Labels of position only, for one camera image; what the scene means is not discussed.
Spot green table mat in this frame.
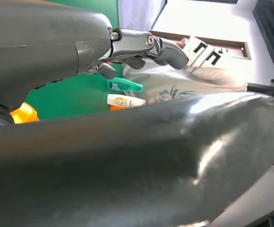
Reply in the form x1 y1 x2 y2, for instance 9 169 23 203
25 0 144 122

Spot orange bottle with clear cap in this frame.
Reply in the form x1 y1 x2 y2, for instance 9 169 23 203
9 102 39 125

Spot white bottle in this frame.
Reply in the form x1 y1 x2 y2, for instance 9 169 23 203
106 94 146 109

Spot person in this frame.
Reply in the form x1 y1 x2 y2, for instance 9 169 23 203
123 36 248 105

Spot teal bottle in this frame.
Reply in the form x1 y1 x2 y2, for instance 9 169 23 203
106 78 143 93

